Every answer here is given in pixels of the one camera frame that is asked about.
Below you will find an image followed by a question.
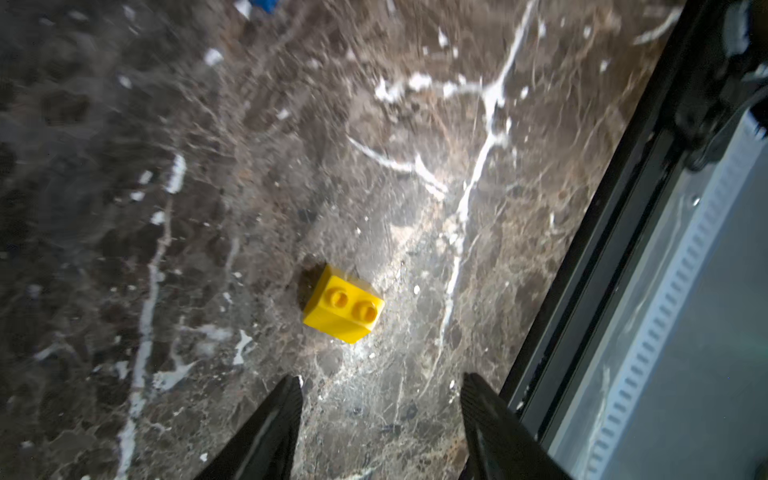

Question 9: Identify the yellow square lego brick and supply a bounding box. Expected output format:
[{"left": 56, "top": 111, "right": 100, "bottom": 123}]
[{"left": 303, "top": 264, "right": 385, "bottom": 344}]

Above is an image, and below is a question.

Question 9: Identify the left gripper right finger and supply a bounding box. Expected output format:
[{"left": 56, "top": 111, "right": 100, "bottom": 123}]
[{"left": 460, "top": 373, "right": 569, "bottom": 479}]

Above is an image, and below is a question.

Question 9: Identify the white slotted cable duct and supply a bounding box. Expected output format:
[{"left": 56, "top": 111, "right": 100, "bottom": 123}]
[{"left": 549, "top": 113, "right": 767, "bottom": 479}]

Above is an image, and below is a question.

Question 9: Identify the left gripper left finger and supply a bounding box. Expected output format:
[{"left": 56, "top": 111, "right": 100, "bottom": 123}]
[{"left": 197, "top": 375, "right": 303, "bottom": 480}]

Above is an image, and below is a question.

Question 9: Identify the black front mounting rail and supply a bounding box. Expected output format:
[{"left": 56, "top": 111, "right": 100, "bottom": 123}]
[{"left": 501, "top": 1, "right": 751, "bottom": 442}]

